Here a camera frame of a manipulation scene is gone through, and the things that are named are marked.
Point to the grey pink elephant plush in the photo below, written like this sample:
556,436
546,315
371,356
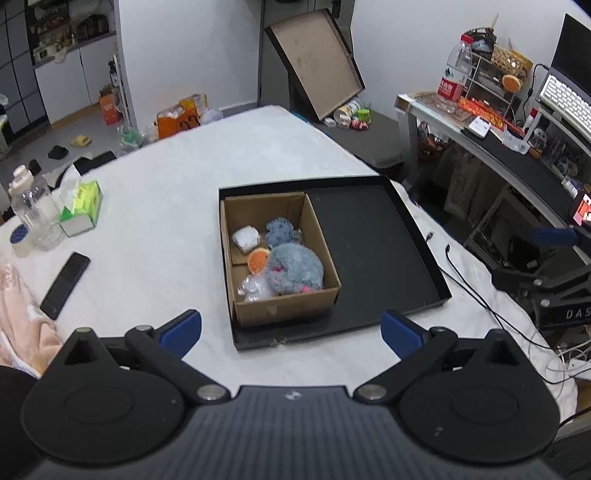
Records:
295,265

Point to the red toy figure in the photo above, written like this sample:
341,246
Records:
359,124

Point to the orange bag with white contents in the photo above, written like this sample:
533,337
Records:
175,122

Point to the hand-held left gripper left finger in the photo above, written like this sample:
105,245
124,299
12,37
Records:
182,330

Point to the black smartphone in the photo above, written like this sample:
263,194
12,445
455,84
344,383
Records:
64,286

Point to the black shallow tray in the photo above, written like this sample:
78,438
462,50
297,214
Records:
369,240

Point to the black monitor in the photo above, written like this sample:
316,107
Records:
575,46

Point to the small white card box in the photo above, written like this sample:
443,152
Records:
479,127

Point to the orange cardboard box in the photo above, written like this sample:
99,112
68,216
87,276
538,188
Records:
111,108

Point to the white keyboard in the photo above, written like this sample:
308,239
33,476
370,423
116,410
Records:
565,97

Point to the dark grey cabinet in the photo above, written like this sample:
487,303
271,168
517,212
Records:
18,83

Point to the small red-lit screen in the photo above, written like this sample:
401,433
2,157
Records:
582,207

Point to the clear plastic bottle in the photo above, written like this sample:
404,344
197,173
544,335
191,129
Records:
37,212

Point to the white cabinet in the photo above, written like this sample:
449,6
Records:
64,87

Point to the white soft packet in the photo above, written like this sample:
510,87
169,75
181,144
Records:
246,237

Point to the large leaning box lid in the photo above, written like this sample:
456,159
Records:
314,60

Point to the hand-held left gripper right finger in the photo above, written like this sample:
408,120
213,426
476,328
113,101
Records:
399,337

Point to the green tissue box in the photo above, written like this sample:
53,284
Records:
83,207

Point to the yellow box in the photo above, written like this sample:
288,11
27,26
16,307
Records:
196,104

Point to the small orange burger toy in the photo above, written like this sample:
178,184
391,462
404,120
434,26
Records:
511,82

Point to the black slipper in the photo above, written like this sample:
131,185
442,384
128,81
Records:
58,151

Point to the small grey plush doll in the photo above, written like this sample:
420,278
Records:
279,230

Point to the burger plush toy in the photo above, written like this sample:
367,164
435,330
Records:
256,261

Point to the pink cloth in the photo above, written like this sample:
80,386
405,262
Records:
23,323

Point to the yellow slipper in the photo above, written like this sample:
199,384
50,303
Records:
81,141

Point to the dark grey bench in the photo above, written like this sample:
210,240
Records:
374,143

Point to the clear plastic bag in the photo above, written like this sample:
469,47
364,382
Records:
254,288

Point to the green cup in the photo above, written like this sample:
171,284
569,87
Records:
364,114

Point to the long red box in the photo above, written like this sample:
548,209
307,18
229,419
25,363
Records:
489,115

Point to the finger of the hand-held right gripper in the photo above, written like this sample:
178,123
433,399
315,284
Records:
554,237
531,281

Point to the wicker basket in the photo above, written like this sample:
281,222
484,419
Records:
510,59

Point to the white tin can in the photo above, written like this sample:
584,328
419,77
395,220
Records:
344,113

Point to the white metal desk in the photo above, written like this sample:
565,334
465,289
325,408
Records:
508,157

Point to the small white blue-lid jar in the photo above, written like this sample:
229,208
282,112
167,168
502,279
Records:
21,240

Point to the red label water bottle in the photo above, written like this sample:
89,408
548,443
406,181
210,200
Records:
452,78

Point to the brown cardboard box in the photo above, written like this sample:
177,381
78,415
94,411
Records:
281,309

